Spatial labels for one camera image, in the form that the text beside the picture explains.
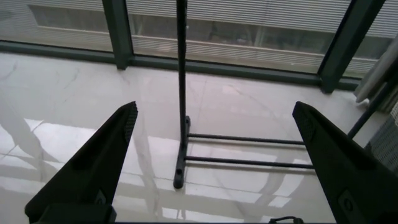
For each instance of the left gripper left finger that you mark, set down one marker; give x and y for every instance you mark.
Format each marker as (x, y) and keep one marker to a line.
(90, 174)

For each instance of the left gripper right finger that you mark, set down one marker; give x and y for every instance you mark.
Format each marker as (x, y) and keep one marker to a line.
(348, 174)

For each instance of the black clothes rack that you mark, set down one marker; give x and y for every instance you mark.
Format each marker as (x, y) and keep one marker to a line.
(182, 93)

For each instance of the beige curtain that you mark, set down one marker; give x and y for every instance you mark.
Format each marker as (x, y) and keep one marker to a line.
(379, 71)

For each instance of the window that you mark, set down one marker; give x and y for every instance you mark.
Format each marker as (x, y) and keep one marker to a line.
(248, 37)

